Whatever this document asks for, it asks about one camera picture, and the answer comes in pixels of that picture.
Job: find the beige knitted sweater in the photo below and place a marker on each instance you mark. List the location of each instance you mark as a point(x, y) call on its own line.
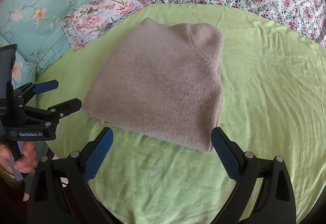
point(162, 81)

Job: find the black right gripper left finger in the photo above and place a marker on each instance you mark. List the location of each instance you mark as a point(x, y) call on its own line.
point(86, 208)

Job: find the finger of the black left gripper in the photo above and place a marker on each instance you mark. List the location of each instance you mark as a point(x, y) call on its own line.
point(29, 90)
point(31, 115)

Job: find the light green bed sheet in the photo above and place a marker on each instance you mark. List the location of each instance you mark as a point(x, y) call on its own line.
point(274, 104)

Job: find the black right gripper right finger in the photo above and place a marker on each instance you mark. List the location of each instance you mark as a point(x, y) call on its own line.
point(244, 170)

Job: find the pastel floral patchwork pillow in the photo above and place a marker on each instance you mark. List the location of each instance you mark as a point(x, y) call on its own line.
point(92, 20)

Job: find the person's left hand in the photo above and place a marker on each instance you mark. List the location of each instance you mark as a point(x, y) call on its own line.
point(24, 164)

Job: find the turquoise floral blanket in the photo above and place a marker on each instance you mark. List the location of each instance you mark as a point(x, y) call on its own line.
point(33, 26)

